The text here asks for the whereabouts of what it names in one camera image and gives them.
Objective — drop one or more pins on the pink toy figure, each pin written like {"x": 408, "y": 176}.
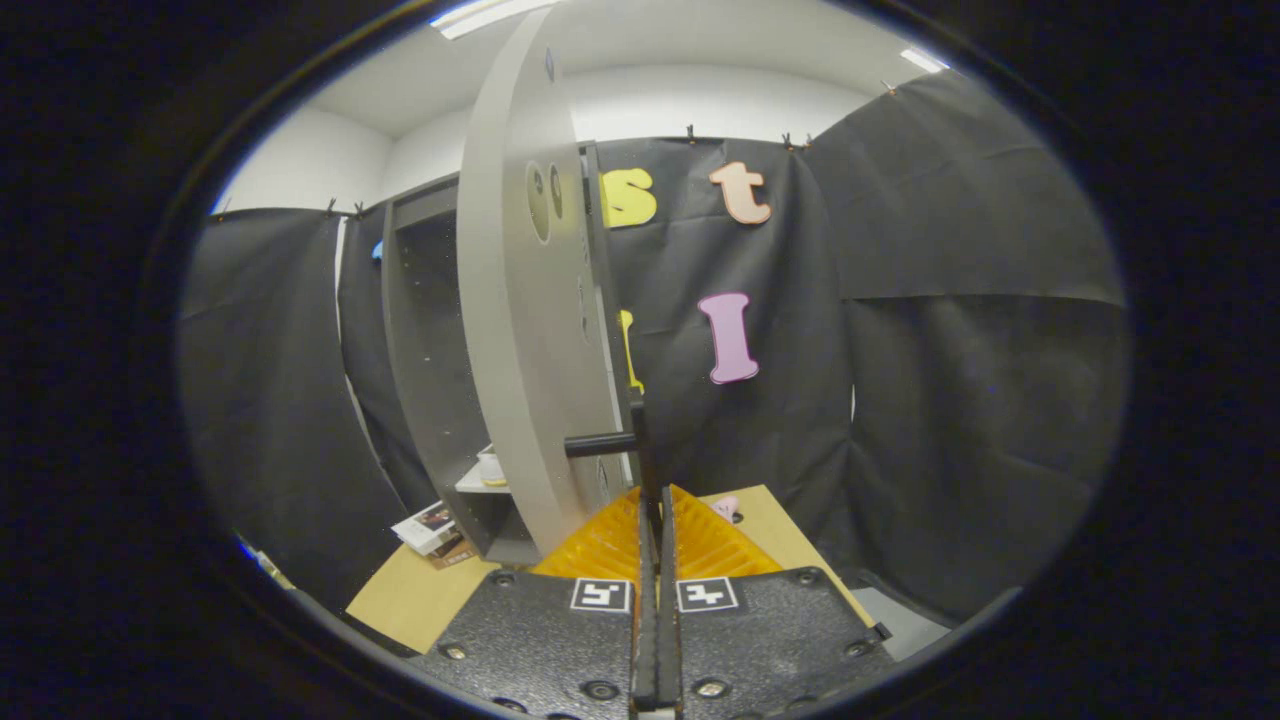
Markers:
{"x": 726, "y": 507}

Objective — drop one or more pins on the large ceiling light panel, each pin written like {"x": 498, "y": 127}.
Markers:
{"x": 480, "y": 15}

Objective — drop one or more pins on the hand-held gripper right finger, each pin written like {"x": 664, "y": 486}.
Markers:
{"x": 770, "y": 640}

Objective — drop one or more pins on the brown booklet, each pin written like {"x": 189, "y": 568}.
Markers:
{"x": 455, "y": 553}

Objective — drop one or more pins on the blue white package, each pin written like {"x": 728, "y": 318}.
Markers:
{"x": 262, "y": 562}

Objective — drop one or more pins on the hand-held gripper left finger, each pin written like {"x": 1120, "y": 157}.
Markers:
{"x": 540, "y": 640}

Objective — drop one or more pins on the small ceiling light panel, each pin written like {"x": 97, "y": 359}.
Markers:
{"x": 922, "y": 60}

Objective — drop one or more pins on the grey shoe cabinet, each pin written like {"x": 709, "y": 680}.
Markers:
{"x": 430, "y": 380}

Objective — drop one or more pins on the white printed booklet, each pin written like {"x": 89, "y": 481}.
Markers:
{"x": 425, "y": 525}

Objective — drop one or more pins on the grey shoe cabinet door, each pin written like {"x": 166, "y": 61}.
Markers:
{"x": 500, "y": 300}

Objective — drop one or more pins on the black backdrop cloth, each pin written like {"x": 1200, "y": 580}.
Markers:
{"x": 950, "y": 400}

